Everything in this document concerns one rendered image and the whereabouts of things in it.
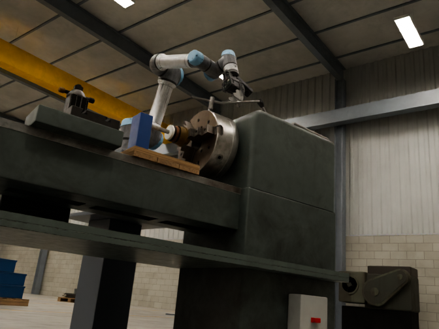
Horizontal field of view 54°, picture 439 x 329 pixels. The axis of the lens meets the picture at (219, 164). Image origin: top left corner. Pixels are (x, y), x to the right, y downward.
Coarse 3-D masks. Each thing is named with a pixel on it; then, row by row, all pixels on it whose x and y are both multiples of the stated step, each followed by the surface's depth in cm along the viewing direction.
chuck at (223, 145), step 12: (192, 120) 212; (204, 120) 203; (216, 120) 195; (228, 120) 202; (228, 132) 196; (192, 144) 207; (204, 144) 197; (216, 144) 191; (228, 144) 195; (204, 156) 195; (216, 156) 192; (228, 156) 196; (204, 168) 195; (216, 168) 196
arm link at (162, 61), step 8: (152, 56) 250; (160, 56) 245; (168, 56) 240; (176, 56) 234; (184, 56) 229; (192, 56) 222; (200, 56) 221; (152, 64) 248; (160, 64) 244; (168, 64) 239; (176, 64) 234; (184, 64) 230; (192, 64) 224; (200, 64) 223; (208, 64) 226; (160, 72) 253
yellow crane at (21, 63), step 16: (0, 48) 1154; (16, 48) 1190; (0, 64) 1171; (16, 64) 1185; (32, 64) 1222; (48, 64) 1263; (32, 80) 1247; (48, 80) 1256; (64, 80) 1298; (80, 80) 1344; (64, 96) 1329; (96, 96) 1385; (112, 112) 1429; (128, 112) 1483
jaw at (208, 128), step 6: (204, 126) 194; (210, 126) 193; (216, 126) 194; (192, 132) 195; (198, 132) 193; (204, 132) 192; (210, 132) 192; (216, 132) 193; (192, 138) 197; (198, 138) 197; (204, 138) 197
